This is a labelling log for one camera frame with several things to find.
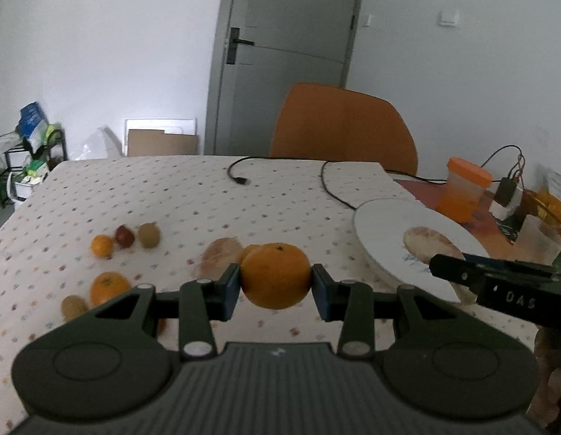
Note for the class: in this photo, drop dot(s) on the translucent plastic cup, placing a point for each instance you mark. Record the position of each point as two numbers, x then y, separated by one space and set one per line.
537 242

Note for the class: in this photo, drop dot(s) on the black wire shelf rack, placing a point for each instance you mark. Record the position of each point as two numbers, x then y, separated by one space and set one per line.
22 169

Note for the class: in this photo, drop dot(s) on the small orange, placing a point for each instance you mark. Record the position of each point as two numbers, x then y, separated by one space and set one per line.
246 251

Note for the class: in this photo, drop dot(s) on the grey door with handle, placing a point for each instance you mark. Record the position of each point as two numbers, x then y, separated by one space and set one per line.
262 48

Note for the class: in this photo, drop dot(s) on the blue white bag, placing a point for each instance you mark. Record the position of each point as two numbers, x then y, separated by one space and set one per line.
33 126

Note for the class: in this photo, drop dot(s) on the clear plastic bag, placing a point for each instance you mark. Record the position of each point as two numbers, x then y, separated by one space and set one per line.
101 144

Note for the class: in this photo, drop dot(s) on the orange chair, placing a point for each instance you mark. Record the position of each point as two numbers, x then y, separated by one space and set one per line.
319 122

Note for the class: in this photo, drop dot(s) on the large orange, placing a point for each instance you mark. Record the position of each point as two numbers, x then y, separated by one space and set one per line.
107 286

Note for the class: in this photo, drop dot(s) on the brown cardboard sheet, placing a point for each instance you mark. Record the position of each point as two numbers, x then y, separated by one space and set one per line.
158 143

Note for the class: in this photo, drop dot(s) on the white light switch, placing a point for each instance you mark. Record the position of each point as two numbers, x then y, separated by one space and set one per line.
449 18

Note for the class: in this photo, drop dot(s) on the orange lidded plastic jar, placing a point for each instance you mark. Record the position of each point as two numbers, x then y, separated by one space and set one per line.
465 185

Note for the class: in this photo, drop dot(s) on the black power adapter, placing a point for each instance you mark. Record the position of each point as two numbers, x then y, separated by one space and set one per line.
505 191

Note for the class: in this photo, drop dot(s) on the white round plate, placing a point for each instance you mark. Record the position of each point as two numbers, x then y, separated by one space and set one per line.
399 238

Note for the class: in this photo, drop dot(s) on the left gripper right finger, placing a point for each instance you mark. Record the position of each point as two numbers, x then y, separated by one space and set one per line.
351 303

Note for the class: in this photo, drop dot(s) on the small dark red plum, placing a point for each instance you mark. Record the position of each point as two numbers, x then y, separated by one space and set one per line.
124 237

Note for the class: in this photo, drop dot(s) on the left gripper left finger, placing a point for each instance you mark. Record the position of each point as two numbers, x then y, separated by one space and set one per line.
200 303

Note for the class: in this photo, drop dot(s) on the small tangerine row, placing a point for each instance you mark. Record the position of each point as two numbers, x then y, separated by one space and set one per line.
102 246

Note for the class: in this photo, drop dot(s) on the green kiwi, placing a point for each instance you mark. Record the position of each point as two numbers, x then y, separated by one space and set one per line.
72 307

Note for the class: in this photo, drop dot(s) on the person's right hand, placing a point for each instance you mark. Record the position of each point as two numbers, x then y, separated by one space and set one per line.
545 407

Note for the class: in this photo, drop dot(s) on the brown round kiwi far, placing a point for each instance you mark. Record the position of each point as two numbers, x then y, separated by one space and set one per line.
149 235

